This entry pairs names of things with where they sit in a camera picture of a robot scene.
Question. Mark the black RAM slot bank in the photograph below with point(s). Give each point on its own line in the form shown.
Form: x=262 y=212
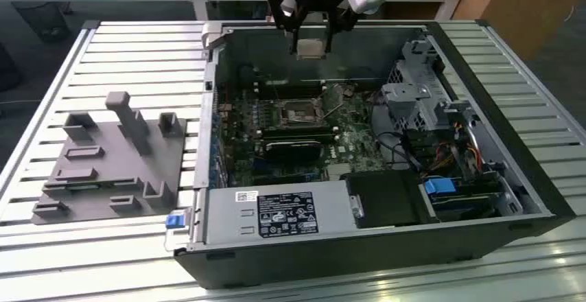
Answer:
x=298 y=134
x=293 y=89

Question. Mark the black plastic fan shroud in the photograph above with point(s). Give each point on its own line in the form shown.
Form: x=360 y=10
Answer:
x=385 y=199

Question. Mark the black open PC case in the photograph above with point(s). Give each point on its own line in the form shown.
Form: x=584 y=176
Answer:
x=321 y=267

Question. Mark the black graphics card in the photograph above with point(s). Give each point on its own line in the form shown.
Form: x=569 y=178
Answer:
x=293 y=151

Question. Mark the grey parts rack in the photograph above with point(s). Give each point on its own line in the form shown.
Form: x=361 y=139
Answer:
x=114 y=164

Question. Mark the green motherboard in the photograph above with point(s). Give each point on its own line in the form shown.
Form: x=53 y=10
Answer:
x=353 y=137

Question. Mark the silver metal drive cage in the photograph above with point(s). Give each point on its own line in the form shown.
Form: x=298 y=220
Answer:
x=408 y=110

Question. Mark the CPU socket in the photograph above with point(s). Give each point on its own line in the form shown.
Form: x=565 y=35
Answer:
x=300 y=113

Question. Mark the small silver heat sink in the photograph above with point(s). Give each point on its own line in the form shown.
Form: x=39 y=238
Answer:
x=340 y=172

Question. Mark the grey power supply unit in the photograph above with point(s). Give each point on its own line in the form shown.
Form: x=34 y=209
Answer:
x=229 y=212

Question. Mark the blue case latch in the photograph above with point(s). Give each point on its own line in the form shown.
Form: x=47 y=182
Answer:
x=174 y=222

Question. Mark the blue disk carrier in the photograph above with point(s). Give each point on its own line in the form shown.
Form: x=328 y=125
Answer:
x=440 y=187

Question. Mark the black hard disk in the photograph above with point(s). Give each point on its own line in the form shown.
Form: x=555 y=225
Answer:
x=463 y=206

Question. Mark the wooden cabinet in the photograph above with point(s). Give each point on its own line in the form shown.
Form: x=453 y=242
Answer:
x=527 y=7

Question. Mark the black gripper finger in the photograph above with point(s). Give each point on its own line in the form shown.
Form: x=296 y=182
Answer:
x=328 y=43
x=294 y=43

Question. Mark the silver CPU with green edge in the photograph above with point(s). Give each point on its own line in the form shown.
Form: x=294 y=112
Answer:
x=312 y=49

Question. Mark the black waste bin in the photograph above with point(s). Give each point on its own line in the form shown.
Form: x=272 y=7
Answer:
x=42 y=20

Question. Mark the thin metal locking lever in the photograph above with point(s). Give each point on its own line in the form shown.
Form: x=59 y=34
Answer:
x=337 y=108
x=276 y=92

